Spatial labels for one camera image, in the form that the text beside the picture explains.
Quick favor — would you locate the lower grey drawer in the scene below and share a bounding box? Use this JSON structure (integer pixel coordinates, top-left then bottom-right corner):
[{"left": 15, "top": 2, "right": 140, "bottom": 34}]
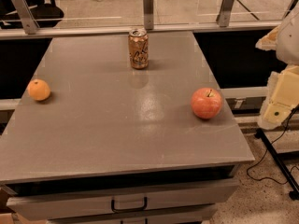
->
[{"left": 47, "top": 204, "right": 217, "bottom": 224}]

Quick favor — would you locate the black office chair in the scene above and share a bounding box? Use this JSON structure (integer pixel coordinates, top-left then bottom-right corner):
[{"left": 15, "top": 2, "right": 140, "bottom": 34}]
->
[{"left": 0, "top": 0, "right": 64, "bottom": 29}]

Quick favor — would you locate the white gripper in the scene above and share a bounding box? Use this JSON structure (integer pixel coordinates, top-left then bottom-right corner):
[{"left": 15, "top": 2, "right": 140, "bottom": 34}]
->
[{"left": 255, "top": 8, "right": 299, "bottom": 130}]

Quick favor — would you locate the orange soda can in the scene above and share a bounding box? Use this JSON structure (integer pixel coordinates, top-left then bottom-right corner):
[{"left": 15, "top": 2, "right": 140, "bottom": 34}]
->
[{"left": 128, "top": 28, "right": 149, "bottom": 69}]

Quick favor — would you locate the red apple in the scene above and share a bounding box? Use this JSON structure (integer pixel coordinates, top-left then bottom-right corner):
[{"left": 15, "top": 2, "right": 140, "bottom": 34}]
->
[{"left": 191, "top": 88, "right": 223, "bottom": 119}]

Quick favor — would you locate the metal railing bracket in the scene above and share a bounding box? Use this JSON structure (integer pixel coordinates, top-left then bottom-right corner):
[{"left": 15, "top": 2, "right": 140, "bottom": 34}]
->
[
  {"left": 11, "top": 0, "right": 39, "bottom": 35},
  {"left": 143, "top": 0, "right": 154, "bottom": 30},
  {"left": 216, "top": 0, "right": 235, "bottom": 27}
]

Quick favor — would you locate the left metal railing bracket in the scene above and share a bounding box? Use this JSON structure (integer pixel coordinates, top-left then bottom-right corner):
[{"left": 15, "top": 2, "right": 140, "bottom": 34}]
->
[{"left": 11, "top": 0, "right": 39, "bottom": 35}]

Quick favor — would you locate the orange fruit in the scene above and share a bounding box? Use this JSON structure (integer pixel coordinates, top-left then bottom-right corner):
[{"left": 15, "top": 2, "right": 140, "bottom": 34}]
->
[{"left": 27, "top": 79, "right": 50, "bottom": 101}]

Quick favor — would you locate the grey drawer with handle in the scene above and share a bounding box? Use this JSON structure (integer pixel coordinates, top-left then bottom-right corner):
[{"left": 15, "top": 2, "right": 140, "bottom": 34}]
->
[{"left": 7, "top": 177, "right": 238, "bottom": 220}]

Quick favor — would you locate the right metal railing bracket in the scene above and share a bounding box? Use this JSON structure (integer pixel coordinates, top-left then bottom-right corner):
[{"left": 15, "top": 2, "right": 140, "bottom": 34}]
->
[{"left": 216, "top": 0, "right": 235, "bottom": 27}]

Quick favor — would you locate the middle metal railing bracket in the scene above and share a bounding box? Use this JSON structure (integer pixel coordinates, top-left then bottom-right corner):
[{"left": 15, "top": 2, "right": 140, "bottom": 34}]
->
[{"left": 143, "top": 0, "right": 154, "bottom": 30}]

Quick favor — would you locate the black cable on floor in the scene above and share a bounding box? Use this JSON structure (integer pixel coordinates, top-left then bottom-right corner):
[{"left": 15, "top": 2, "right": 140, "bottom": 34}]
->
[{"left": 246, "top": 107, "right": 299, "bottom": 186}]

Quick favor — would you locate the black stand leg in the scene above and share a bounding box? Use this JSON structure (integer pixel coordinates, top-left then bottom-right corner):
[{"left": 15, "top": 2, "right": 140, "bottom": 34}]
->
[{"left": 255, "top": 129, "right": 299, "bottom": 201}]

